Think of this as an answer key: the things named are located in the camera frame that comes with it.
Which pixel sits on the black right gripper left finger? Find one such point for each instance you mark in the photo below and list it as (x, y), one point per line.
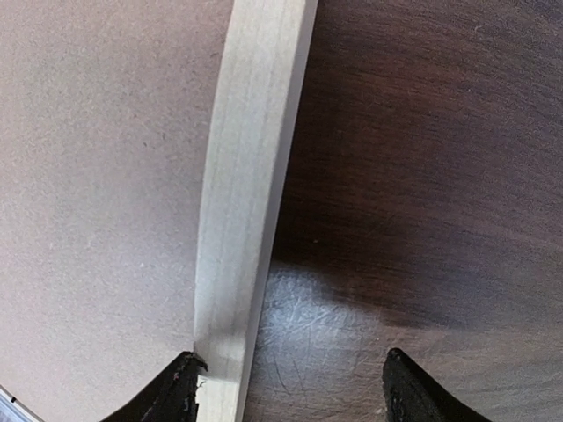
(169, 397)

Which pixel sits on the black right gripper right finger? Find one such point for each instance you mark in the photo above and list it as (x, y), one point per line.
(412, 394)

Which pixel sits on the light wooden picture frame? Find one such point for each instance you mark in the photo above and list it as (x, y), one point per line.
(251, 130)

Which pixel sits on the brown backing board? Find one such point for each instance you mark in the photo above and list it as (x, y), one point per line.
(105, 111)

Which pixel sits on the aluminium front rail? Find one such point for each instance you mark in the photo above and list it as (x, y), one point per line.
(11, 410)

